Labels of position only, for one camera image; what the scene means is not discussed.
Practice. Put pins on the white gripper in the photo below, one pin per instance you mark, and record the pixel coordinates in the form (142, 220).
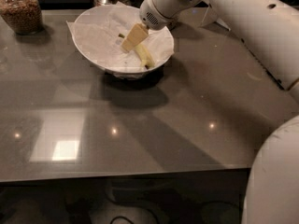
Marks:
(154, 19)

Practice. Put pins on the yellow green banana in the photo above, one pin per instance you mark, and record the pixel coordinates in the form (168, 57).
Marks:
(140, 50)

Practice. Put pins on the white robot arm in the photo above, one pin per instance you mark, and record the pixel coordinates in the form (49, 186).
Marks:
(270, 31)

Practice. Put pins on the white bowl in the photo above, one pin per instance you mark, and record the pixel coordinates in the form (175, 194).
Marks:
(93, 52)

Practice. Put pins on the white paper liner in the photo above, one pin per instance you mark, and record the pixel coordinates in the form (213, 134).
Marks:
(99, 44)

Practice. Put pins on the white folded card stand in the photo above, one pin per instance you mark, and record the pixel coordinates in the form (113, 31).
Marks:
(212, 17)

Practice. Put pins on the left glass jar of grains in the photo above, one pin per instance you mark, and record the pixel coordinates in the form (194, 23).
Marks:
(24, 17)

